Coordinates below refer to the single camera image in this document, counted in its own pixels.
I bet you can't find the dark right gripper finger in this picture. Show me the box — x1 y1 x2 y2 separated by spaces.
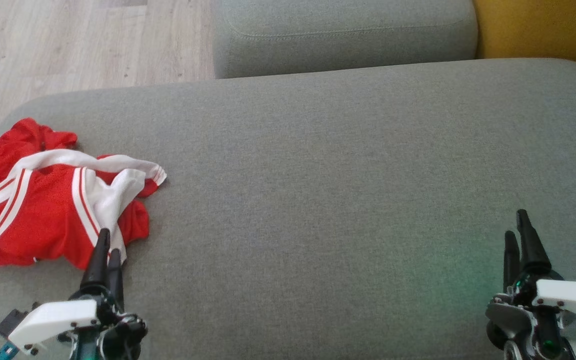
515 209 553 275
503 230 521 293

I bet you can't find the large grey sofa seat cushion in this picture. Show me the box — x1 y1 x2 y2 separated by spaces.
0 57 576 360

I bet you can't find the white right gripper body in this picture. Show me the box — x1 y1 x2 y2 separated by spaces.
485 268 576 360

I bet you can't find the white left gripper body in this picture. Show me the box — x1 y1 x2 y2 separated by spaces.
8 286 149 360

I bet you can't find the yellow sofa backrest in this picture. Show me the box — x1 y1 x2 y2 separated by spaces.
473 0 576 78

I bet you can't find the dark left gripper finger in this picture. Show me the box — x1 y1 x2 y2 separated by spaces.
80 228 111 291
107 248 125 310

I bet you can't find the red jersey with number print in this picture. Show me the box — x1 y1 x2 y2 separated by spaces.
0 149 168 271

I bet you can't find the small grey sofa seat cushion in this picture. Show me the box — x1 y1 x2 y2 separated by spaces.
212 0 479 80

